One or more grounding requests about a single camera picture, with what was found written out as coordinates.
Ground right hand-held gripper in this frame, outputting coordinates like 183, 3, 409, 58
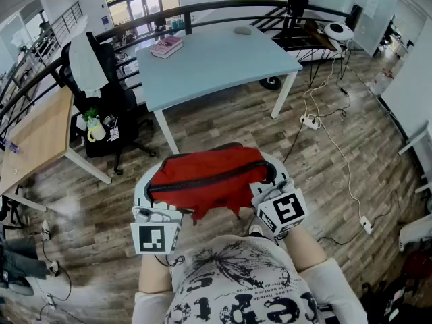
249, 153, 308, 239

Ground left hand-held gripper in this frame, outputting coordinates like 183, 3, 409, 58
130, 165, 185, 256

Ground red backpack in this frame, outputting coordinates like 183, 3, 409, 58
148, 142, 276, 226

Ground person's right forearm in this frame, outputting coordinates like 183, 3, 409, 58
281, 226, 328, 273

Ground person's left forearm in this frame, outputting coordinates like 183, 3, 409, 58
138, 253, 175, 296

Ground person's white shoe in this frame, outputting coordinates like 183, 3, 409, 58
248, 223, 267, 239

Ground white power strip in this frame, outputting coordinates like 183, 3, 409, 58
359, 215, 375, 235
299, 114, 321, 130

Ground green plant in pale mug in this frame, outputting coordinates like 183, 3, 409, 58
82, 108, 107, 144

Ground black office chair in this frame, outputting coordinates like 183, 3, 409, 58
59, 31, 158, 177

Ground black round base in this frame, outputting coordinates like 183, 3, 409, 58
259, 76, 281, 90

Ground person's printed white shirt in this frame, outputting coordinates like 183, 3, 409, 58
133, 234, 369, 324

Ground wooden desk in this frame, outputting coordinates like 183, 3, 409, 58
0, 86, 112, 212

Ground light blue table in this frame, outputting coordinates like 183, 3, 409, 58
134, 24, 304, 155

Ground white garment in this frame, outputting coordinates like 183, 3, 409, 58
69, 32, 109, 98

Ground clear plastic bottle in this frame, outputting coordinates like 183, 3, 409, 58
1, 139, 21, 155

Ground pink book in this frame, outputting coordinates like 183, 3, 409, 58
150, 35, 184, 60

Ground wooden side table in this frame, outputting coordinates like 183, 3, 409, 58
300, 18, 352, 87

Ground white round device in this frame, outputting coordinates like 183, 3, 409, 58
323, 22, 355, 42

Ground dark red bag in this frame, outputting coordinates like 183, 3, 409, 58
360, 248, 432, 324

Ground black coat rack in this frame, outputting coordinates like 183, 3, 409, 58
281, 0, 313, 43

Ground black curved railing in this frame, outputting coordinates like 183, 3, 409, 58
0, 0, 354, 148

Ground glass entrance door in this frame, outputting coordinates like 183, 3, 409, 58
101, 0, 179, 36

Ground far metal railing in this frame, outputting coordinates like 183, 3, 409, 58
33, 0, 84, 67

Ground white cable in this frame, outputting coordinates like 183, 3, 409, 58
302, 57, 365, 221

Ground black cable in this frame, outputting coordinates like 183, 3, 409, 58
282, 86, 352, 165

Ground white desk frame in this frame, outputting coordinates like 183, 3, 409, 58
398, 119, 432, 195

